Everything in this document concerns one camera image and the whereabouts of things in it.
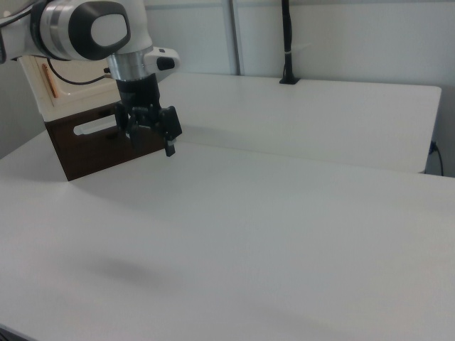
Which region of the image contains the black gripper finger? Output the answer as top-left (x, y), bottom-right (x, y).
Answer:
top-left (114, 102), bottom-right (144, 150)
top-left (151, 105), bottom-right (183, 158)

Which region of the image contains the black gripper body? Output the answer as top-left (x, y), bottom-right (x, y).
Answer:
top-left (115, 72), bottom-right (162, 109)

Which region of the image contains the white cabinet door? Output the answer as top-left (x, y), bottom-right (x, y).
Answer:
top-left (35, 57), bottom-right (121, 107)

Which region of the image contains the white drawer handle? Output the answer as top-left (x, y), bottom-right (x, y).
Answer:
top-left (73, 118), bottom-right (119, 137)

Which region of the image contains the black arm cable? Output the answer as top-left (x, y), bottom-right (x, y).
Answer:
top-left (47, 58), bottom-right (112, 87)

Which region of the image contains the grey wall panel strip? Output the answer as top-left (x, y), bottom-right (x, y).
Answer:
top-left (227, 0), bottom-right (247, 77)

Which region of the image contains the black pole with cables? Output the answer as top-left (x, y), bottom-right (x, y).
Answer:
top-left (280, 0), bottom-right (296, 81)

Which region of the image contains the black cable at table edge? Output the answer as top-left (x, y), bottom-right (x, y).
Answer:
top-left (429, 141), bottom-right (446, 177)

